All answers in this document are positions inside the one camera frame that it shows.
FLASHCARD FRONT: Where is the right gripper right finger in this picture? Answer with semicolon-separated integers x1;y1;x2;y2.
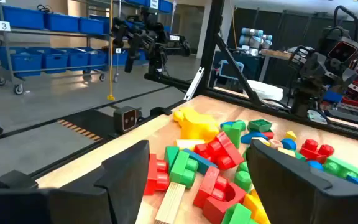
246;139;358;224

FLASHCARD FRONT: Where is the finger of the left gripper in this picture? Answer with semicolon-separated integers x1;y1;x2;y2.
287;52;306;74
296;45;315;63

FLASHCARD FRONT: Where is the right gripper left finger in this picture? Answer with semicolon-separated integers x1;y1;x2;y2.
0;139;150;224

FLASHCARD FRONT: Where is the red stud block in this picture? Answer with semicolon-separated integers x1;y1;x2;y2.
144;154;170;196
299;139;335;164
193;166;229;208

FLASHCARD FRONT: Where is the green stud block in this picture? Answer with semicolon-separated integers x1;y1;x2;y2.
221;202;259;224
169;151;199;189
323;156;358;180

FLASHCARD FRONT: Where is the green wedge block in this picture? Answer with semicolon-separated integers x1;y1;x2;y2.
164;146;180;172

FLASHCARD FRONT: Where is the small green brick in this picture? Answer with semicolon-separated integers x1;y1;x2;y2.
247;119;273;133

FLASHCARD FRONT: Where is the large red block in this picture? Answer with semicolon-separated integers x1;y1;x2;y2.
206;131;245;171

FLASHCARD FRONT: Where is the white bag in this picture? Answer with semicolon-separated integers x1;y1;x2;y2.
246;79;284;102

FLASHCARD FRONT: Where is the wooden plank block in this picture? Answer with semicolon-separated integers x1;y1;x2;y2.
154;182;186;224

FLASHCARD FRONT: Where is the yellow triangle block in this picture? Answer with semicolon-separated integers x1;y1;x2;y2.
252;136;270;146

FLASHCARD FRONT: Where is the red arch block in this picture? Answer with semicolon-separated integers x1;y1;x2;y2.
202;182;247;224

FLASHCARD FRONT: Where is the thin blue bar block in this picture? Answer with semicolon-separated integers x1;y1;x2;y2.
183;148;219;175

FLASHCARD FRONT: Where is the flat red block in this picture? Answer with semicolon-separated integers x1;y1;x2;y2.
193;142;213;162

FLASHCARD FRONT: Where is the large yellow stud block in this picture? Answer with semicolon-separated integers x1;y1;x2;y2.
172;108;200;125

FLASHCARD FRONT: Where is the blue storage bin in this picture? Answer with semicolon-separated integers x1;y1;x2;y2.
44;12;80;34
134;0;173;13
0;2;45;30
59;47;90;72
29;47;70;74
78;17;110;35
79;47;108;71
0;46;43;77
109;49;149;66

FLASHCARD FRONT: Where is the grey metal shelf cart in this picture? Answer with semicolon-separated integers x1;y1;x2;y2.
0;0;111;96

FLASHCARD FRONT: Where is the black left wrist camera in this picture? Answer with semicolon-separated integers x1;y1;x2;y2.
326;40;358;65

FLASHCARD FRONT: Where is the black table-level camera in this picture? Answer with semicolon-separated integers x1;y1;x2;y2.
113;106;138;133

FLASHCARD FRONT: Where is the silver metal bracket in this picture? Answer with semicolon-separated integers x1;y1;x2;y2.
183;67;205;102

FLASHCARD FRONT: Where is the yellow hanging cable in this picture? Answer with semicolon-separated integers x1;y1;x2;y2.
106;0;116;101

